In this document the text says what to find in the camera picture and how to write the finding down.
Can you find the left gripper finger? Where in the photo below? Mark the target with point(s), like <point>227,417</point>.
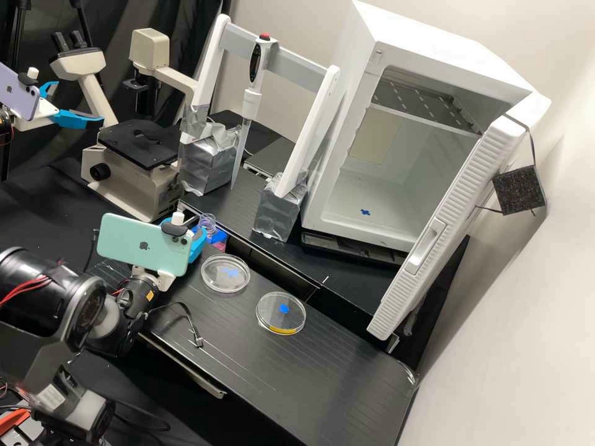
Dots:
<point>76,120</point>
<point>46,88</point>

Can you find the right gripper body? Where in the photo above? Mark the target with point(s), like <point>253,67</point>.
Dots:
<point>160,278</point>

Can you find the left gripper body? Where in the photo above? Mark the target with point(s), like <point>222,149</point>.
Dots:
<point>44,110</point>

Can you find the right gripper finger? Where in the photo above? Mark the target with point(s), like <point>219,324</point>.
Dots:
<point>199,244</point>
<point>167,227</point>

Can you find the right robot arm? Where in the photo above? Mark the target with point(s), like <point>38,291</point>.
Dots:
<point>42,288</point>

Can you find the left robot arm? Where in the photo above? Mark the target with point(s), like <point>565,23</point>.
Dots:
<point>3,123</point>

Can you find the blue bottle holder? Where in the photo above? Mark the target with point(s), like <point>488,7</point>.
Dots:
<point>219,239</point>

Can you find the small bottle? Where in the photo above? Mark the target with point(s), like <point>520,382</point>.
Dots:
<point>208,225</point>

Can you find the petri dish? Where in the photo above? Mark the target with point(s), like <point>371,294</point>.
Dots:
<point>225,274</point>

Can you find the cream microscope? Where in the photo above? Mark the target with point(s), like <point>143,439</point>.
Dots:
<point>135,172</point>

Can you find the white pipette stand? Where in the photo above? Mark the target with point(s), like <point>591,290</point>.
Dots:
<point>209,160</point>

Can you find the petri dish lid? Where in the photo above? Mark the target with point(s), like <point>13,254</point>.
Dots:
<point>281,312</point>

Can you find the pipette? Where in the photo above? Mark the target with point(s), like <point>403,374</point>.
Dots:
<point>255,65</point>

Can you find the incubator door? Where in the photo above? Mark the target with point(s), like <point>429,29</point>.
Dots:
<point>446,232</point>

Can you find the white incubator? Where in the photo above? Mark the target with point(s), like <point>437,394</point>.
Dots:
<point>409,55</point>

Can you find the left wrist camera phone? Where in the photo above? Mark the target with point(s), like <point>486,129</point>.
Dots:
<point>18,95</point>

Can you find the wrist camera phone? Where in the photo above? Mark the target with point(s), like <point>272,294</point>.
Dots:
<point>18,95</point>
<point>139,244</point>

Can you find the right wrist camera phone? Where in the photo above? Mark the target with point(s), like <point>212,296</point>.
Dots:
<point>139,244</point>

